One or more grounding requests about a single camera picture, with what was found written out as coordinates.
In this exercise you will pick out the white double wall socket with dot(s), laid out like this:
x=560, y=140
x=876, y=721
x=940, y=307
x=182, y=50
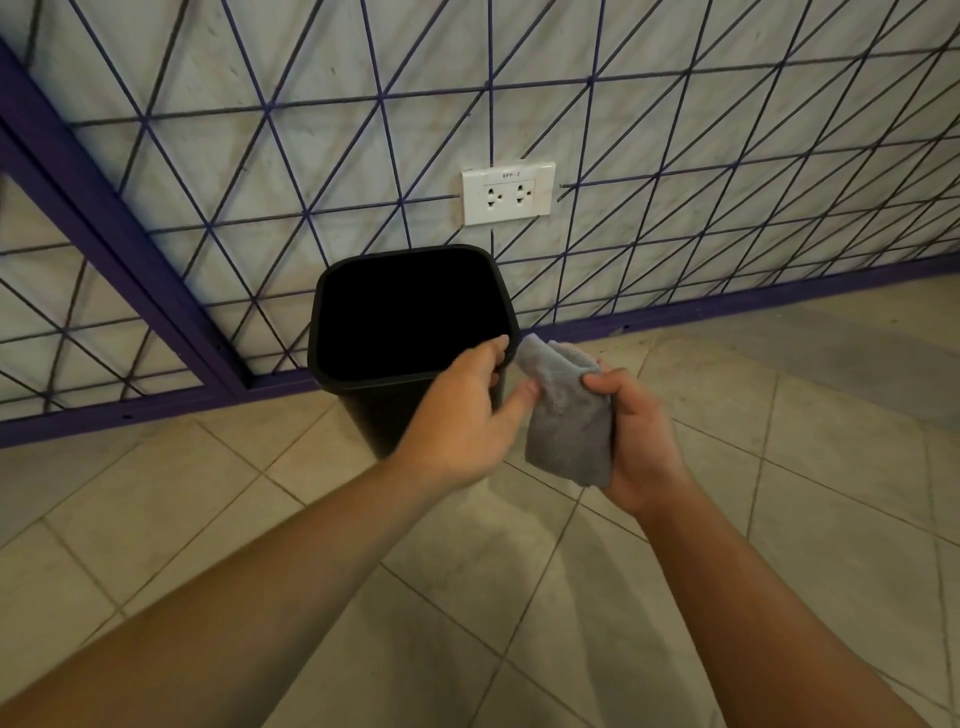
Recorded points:
x=509, y=195

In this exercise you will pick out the person's left forearm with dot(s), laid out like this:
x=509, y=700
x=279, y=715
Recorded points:
x=225, y=600

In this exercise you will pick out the person's right hand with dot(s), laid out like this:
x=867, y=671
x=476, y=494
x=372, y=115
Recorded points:
x=637, y=450

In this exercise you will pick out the grey cleaning cloth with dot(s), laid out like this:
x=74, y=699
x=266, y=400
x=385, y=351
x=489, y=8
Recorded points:
x=566, y=420

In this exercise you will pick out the person's left hand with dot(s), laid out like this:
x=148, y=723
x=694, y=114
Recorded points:
x=457, y=424

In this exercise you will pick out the person's right fingers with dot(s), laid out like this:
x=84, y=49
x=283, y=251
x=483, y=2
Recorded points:
x=604, y=382

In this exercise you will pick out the black plastic waste bin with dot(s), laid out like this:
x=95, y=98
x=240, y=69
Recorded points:
x=409, y=322

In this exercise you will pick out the person's left thumb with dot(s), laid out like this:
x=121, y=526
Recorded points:
x=517, y=401

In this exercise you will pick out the person's right forearm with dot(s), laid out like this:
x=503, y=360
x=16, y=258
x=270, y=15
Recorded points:
x=765, y=622

